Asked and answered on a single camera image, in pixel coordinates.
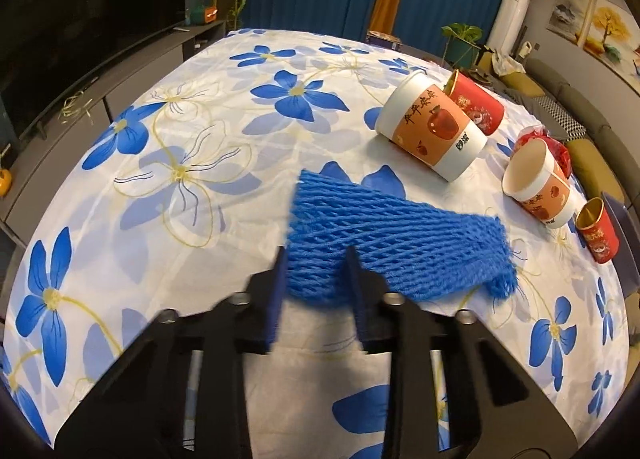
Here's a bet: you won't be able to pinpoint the large yellow cushion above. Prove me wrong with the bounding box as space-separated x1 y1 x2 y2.
565 139 626 200

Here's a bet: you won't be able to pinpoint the black flat television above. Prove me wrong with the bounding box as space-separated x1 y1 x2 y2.
0 0 191 141

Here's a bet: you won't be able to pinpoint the blue foam net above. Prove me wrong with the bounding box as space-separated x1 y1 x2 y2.
286 169 518 307

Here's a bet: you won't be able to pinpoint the clear box with printed lid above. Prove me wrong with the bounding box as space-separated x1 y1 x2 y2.
367 30 404 50

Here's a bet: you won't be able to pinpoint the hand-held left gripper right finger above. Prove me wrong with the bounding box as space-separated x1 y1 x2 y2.
345 246 566 459

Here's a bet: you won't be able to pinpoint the small yellow cushion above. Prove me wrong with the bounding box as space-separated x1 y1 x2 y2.
500 72 546 98

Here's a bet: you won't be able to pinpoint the grey purple plastic bin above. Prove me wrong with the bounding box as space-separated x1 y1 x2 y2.
600 192 640 301

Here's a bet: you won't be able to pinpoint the white orange paper cup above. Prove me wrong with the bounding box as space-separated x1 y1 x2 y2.
376 72 488 183
501 139 580 230

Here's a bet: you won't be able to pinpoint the white standing air conditioner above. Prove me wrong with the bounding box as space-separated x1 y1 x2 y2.
487 0 532 58

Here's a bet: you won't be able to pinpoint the red printed paper cup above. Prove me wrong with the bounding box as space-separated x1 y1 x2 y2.
575 198 621 265
442 69 506 136

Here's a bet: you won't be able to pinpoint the grey sofa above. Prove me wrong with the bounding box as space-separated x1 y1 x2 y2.
475 46 640 205

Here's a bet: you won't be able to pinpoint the small landscape painting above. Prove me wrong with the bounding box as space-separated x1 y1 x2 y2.
546 0 596 35

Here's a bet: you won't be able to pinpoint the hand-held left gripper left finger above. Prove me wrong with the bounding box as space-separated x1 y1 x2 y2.
52 244 288 459

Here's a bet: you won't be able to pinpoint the white cloth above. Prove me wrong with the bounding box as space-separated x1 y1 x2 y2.
492 52 526 77

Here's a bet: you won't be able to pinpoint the grey television cabinet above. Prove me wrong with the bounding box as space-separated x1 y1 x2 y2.
0 19 226 250

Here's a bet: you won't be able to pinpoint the yellow straw strands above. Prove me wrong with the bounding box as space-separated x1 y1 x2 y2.
57 96 94 121

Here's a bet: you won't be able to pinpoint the black white patterned cushion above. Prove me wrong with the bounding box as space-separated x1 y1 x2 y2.
531 95 586 140

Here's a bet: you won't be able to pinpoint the wide sailboat painting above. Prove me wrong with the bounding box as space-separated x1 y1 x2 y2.
582 0 640 75

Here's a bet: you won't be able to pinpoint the red plastic bag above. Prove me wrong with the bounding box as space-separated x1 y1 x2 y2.
514 124 572 180

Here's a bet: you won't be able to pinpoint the potted green plant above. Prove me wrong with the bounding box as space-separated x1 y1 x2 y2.
440 23 484 68

